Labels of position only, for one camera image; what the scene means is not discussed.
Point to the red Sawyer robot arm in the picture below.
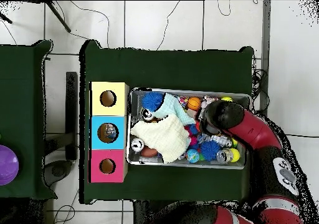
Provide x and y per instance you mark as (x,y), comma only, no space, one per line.
(254,131)

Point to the purple bowl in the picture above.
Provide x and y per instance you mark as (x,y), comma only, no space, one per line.
(7,164)

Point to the black tripod leg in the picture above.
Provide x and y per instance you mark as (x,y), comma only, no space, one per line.
(58,15)
(5,18)

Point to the wooden box with three holes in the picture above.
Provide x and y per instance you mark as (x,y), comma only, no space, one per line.
(97,139)

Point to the mint waffle cloth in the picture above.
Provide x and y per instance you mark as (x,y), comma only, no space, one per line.
(172,106)

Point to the small orange basketball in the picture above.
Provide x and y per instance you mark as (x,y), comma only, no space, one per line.
(194,103)

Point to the blue green globe ball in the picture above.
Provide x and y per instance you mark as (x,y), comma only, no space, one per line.
(192,156)

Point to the grey stand foot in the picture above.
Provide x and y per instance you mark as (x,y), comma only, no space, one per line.
(57,170)

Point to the blue furry monster toy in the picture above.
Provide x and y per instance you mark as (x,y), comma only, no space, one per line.
(152,100)

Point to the cream waffle cloth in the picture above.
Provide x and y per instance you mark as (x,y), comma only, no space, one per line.
(164,136)

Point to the dark green side table cloth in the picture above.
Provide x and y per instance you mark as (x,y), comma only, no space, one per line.
(22,96)

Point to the yellow smiley ball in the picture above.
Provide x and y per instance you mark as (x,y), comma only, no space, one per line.
(226,99)

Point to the blue spiky rubber ball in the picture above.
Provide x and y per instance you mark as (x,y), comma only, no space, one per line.
(209,150)

